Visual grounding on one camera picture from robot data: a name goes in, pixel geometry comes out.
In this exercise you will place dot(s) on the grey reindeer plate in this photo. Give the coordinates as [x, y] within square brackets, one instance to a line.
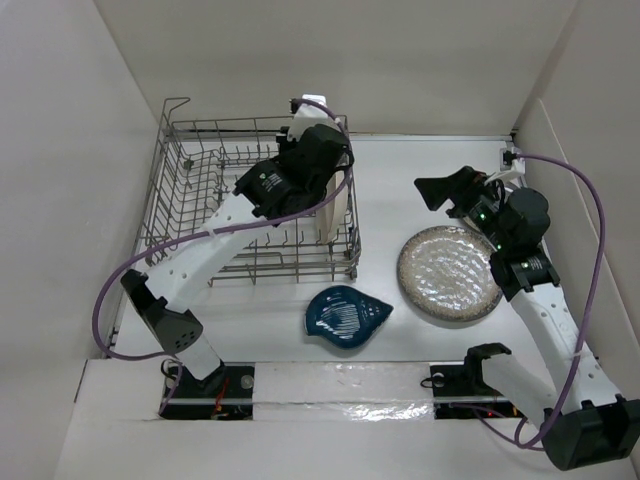
[508, 190]

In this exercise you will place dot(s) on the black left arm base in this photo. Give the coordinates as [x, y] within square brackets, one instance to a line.
[226, 396]

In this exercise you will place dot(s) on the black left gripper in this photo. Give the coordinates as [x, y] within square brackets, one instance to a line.
[283, 146]

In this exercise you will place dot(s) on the blue leaf shaped dish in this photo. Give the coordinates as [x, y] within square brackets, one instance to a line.
[343, 320]

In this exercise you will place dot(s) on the speckled brown rimmed plate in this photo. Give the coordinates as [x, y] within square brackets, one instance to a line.
[444, 271]

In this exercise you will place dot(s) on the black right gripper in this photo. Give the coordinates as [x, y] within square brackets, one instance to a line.
[461, 187]

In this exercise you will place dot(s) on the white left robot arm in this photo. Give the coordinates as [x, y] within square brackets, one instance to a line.
[162, 296]

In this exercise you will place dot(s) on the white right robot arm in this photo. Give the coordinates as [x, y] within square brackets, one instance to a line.
[581, 415]

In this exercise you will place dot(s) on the grey wire dish rack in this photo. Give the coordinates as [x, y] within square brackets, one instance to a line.
[196, 165]

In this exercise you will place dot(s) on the brown rimmed cream plate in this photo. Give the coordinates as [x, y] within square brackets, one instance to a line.
[322, 222]

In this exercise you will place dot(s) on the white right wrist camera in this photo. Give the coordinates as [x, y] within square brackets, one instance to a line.
[512, 167]

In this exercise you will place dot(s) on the cream divided plate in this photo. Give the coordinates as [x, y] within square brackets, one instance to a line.
[336, 213]

